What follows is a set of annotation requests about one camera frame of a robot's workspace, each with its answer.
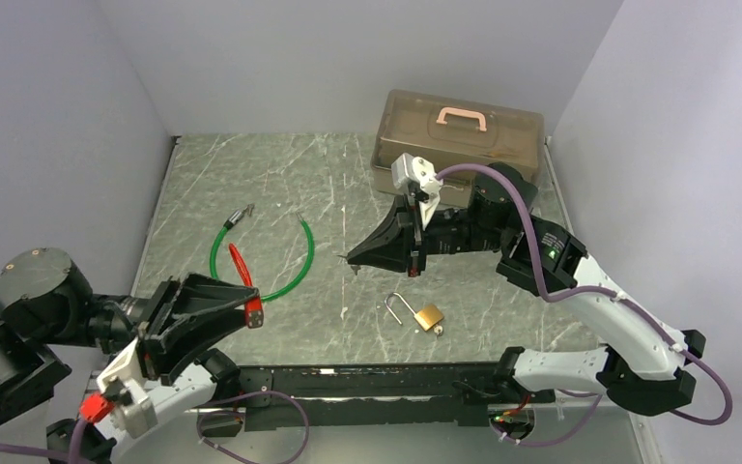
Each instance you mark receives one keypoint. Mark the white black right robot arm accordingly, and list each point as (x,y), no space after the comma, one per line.
(642,365)

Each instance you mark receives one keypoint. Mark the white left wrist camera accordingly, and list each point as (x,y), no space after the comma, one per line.
(121,395)

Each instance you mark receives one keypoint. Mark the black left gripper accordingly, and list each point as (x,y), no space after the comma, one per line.
(168,350)

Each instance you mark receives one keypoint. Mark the brass padlock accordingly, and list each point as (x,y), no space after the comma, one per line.
(426,318)

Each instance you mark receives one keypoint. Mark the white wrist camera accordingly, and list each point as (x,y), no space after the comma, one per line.
(121,395)
(417,177)

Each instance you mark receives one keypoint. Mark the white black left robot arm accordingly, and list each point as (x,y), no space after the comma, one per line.
(46,301)

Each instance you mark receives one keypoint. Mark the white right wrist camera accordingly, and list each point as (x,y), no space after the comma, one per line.
(417,177)

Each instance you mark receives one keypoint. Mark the beige plastic toolbox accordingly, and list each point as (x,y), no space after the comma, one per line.
(447,131)

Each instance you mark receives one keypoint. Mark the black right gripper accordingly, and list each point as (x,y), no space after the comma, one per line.
(399,254)

